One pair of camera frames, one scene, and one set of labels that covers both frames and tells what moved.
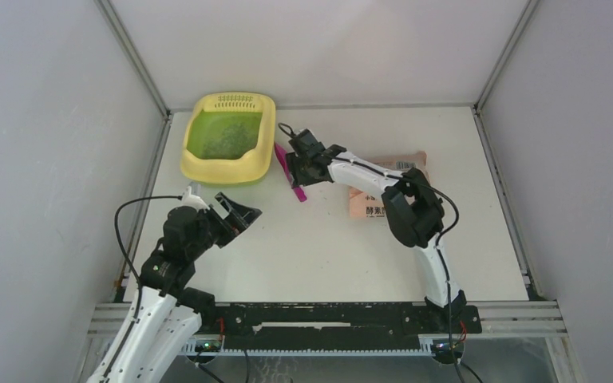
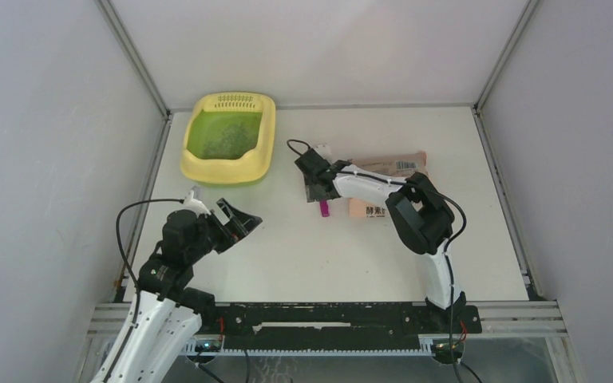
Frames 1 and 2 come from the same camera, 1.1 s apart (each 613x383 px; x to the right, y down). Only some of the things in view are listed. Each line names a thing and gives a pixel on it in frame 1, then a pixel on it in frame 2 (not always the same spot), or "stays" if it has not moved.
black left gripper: [240, 217] stays
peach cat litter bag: [364, 205] stays
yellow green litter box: [229, 139] stays
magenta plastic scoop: [281, 155] -> [324, 208]
